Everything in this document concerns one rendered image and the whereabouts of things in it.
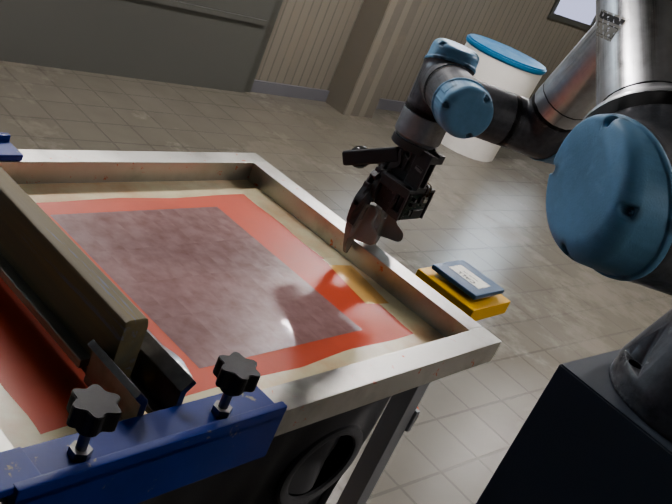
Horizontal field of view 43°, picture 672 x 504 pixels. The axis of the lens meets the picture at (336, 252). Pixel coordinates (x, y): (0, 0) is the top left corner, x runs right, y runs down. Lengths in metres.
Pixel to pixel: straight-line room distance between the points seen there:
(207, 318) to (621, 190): 0.60
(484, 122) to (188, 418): 0.58
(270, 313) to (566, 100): 0.48
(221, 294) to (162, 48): 3.98
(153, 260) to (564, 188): 0.63
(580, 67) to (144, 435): 0.70
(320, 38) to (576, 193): 5.17
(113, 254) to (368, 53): 4.78
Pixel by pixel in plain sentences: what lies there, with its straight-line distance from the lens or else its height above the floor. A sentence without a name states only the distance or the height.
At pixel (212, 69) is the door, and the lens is 5.31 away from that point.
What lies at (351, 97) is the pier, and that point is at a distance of 5.91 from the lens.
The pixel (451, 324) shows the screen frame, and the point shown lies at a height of 0.98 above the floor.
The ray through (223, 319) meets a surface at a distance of 1.09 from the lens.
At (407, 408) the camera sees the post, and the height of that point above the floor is 0.69.
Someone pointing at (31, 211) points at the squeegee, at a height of 1.06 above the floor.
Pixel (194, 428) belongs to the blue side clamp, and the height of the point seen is 1.01.
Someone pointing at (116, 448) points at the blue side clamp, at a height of 1.00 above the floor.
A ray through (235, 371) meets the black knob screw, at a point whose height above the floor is 1.06.
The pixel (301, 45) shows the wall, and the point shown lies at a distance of 5.72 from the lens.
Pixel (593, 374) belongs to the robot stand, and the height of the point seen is 1.20.
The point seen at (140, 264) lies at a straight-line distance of 1.15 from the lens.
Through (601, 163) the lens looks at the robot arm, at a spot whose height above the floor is 1.39.
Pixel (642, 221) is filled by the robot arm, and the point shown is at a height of 1.37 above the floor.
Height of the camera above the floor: 1.51
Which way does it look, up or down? 23 degrees down
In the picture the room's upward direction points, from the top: 24 degrees clockwise
